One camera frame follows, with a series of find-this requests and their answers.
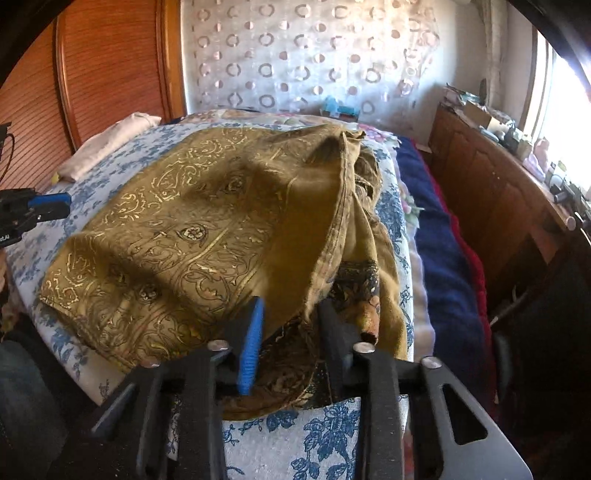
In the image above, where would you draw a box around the black chair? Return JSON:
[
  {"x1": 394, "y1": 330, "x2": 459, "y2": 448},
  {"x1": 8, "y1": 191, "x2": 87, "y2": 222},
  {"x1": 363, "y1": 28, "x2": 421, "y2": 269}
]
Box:
[{"x1": 492, "y1": 240, "x2": 591, "y2": 480}]

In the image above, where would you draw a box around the wooden cabinet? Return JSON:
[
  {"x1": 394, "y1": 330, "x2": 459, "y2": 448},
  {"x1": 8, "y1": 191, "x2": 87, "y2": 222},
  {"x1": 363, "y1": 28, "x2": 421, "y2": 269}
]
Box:
[{"x1": 429, "y1": 104, "x2": 583, "y2": 315}]

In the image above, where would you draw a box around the cream pillow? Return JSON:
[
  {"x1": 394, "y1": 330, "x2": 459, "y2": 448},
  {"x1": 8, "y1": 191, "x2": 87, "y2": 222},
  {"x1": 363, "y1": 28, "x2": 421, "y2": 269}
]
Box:
[{"x1": 58, "y1": 112, "x2": 162, "y2": 183}]

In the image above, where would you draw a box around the black cylindrical device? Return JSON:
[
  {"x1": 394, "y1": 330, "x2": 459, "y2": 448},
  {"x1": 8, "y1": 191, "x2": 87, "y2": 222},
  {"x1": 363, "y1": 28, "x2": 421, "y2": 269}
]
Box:
[{"x1": 554, "y1": 180, "x2": 583, "y2": 204}]

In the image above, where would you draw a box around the pink figurine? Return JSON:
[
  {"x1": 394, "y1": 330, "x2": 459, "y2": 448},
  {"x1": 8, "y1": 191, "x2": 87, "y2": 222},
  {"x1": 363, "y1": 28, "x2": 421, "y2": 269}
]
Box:
[{"x1": 529, "y1": 138, "x2": 552, "y2": 171}]

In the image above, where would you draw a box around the wooden headboard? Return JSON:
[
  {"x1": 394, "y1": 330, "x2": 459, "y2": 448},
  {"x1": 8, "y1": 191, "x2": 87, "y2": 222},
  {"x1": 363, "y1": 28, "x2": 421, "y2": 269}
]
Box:
[{"x1": 0, "y1": 0, "x2": 188, "y2": 204}]

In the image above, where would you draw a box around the white circle-patterned curtain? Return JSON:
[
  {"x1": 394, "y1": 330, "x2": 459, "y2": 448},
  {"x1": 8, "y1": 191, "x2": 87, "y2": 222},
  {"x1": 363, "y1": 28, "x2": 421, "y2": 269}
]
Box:
[{"x1": 180, "y1": 0, "x2": 490, "y2": 121}]

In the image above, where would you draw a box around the blue toy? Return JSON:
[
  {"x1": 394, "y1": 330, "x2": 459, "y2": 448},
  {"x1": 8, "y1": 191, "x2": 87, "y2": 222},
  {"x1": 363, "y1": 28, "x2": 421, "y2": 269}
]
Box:
[{"x1": 323, "y1": 96, "x2": 358, "y2": 118}]

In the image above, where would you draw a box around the white blue floral cloth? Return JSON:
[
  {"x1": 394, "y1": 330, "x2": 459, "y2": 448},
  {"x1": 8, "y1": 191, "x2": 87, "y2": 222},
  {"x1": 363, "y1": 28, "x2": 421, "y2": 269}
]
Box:
[{"x1": 9, "y1": 122, "x2": 435, "y2": 480}]

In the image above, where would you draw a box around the pink floral blanket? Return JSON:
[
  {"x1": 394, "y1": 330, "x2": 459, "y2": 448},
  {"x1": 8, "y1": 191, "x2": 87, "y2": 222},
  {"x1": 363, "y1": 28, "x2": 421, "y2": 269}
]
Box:
[{"x1": 185, "y1": 108, "x2": 432, "y2": 333}]

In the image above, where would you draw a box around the navy blue blanket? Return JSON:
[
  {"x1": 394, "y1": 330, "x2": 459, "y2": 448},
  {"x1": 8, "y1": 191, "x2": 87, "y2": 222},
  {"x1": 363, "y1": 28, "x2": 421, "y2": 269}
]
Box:
[{"x1": 397, "y1": 141, "x2": 485, "y2": 384}]

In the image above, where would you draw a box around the window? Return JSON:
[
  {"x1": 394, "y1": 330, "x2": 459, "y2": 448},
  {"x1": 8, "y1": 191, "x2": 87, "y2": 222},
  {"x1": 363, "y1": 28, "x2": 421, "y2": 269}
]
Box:
[{"x1": 526, "y1": 28, "x2": 591, "y2": 204}]

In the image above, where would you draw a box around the dark cloth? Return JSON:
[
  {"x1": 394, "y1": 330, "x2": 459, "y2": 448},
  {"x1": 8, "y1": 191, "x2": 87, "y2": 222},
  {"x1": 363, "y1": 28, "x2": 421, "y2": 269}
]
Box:
[{"x1": 0, "y1": 332, "x2": 93, "y2": 480}]

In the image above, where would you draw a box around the red blanket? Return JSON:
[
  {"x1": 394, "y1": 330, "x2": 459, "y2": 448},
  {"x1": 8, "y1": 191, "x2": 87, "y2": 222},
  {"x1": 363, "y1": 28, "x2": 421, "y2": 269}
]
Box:
[{"x1": 416, "y1": 143, "x2": 502, "y2": 407}]

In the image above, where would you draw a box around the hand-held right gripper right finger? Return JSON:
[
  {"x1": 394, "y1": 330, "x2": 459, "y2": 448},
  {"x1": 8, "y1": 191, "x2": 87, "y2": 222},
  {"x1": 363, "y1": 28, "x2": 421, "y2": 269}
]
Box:
[{"x1": 316, "y1": 300, "x2": 534, "y2": 480}]

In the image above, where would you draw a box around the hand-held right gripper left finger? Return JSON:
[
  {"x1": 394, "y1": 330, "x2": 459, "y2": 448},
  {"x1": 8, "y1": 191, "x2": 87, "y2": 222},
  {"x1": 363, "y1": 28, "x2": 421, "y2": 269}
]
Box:
[{"x1": 60, "y1": 296, "x2": 266, "y2": 480}]

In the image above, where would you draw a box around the gold patterned garment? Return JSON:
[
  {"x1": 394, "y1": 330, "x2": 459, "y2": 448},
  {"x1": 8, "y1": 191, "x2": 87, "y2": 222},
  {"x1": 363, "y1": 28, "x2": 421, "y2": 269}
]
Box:
[{"x1": 39, "y1": 124, "x2": 411, "y2": 421}]

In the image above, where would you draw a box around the cardboard box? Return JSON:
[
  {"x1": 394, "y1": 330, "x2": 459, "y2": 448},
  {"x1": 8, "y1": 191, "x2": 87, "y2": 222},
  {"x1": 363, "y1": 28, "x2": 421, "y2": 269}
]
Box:
[{"x1": 462, "y1": 99, "x2": 502, "y2": 130}]

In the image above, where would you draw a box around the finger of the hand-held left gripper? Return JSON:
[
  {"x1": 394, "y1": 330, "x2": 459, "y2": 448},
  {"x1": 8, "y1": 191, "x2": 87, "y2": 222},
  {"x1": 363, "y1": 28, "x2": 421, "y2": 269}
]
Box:
[{"x1": 28, "y1": 193, "x2": 72, "y2": 221}]

